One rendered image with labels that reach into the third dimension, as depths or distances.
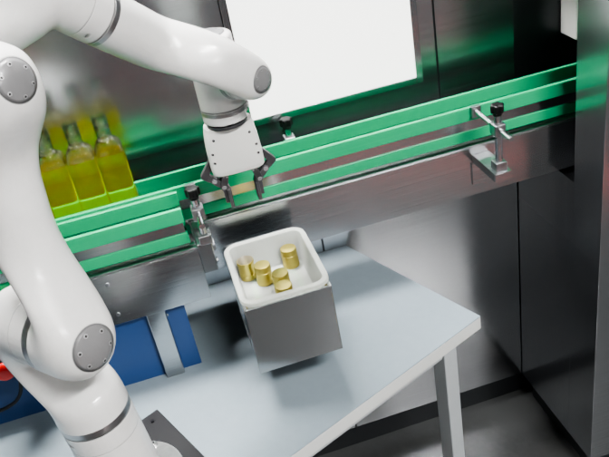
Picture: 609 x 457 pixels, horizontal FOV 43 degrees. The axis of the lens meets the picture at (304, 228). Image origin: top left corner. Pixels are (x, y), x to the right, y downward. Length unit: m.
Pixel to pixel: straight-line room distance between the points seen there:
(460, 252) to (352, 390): 0.70
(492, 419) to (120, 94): 1.52
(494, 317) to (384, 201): 0.74
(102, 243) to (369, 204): 0.58
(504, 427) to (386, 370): 0.96
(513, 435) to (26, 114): 1.86
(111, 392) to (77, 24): 0.56
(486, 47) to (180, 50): 0.90
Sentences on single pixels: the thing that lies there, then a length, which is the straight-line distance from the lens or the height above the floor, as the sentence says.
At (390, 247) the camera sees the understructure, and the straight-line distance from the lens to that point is 2.05.
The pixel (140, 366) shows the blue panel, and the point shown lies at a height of 0.79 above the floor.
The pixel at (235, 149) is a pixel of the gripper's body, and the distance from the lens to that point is 1.42.
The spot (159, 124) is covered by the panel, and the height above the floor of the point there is 1.21.
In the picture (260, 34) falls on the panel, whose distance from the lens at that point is 1.70.
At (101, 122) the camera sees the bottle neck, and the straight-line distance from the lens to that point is 1.57.
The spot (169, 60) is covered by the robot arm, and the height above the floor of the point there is 1.48.
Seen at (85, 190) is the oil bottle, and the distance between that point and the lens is 1.61.
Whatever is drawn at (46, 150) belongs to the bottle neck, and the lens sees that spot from 1.60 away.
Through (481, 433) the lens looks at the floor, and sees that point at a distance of 2.50.
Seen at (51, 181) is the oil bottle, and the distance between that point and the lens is 1.61.
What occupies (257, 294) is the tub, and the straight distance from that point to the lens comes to 1.57.
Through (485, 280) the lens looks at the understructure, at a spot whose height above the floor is 0.50.
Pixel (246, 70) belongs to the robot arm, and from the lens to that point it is 1.27.
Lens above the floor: 1.85
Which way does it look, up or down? 31 degrees down
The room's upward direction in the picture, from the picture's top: 11 degrees counter-clockwise
